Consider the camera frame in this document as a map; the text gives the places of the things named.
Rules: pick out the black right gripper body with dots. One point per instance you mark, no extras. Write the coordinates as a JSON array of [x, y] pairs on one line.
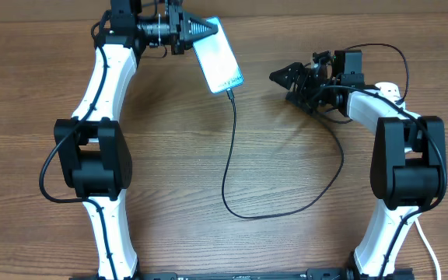
[[310, 99]]

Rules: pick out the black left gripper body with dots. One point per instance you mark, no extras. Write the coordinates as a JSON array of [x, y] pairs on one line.
[[176, 33]]

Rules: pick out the blue smartphone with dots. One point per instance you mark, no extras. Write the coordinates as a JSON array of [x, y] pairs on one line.
[[217, 60]]

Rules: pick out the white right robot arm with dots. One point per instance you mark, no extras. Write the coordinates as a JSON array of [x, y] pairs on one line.
[[408, 167]]

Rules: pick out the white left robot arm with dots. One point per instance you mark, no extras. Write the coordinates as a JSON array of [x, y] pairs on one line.
[[91, 147]]

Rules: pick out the white power strip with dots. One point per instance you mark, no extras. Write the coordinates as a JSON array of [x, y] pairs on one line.
[[390, 91]]

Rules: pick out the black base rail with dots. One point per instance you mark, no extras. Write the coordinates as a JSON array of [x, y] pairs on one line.
[[239, 276]]

